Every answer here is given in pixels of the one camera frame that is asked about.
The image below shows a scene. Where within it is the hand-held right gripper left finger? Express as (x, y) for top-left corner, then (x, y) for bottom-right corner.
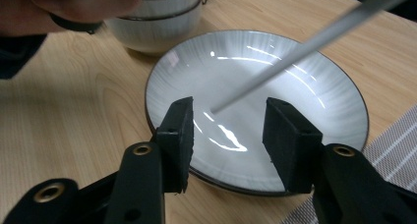
(155, 96), (195, 194)

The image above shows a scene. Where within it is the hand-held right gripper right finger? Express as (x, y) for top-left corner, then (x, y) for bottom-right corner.
(262, 96), (324, 195)

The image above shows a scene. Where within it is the white chopstick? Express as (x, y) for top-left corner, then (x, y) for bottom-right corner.
(209, 0), (417, 115)

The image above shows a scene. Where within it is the white plate with dark rim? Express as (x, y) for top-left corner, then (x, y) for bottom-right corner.
(144, 28), (371, 197)

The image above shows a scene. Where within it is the grey striped placemat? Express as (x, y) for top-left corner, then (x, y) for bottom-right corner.
(278, 104), (417, 224)

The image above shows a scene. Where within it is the white bowl with dark rim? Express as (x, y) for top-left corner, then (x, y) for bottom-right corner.
(103, 1), (205, 55)
(129, 0), (204, 21)

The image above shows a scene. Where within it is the left hand-held gripper cable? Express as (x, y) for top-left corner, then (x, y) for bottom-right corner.
(48, 12), (103, 35)

